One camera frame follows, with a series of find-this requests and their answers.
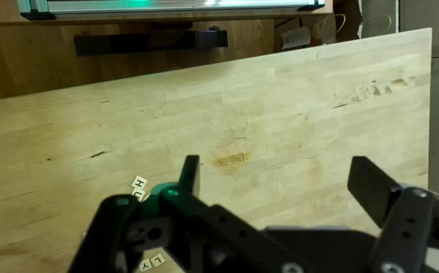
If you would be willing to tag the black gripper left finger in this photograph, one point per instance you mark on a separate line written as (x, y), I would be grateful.
(190, 173)

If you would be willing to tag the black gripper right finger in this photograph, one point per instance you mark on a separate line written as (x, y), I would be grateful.
(374, 190)

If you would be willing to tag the white letter tile H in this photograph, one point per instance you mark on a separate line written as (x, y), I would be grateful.
(139, 184)

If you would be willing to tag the white letter tile L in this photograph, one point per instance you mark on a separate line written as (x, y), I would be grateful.
(158, 259)

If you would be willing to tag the white letter tile Y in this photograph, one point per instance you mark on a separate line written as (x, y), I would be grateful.
(145, 266)

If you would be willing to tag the aluminium rail base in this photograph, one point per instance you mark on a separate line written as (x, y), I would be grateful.
(52, 8)

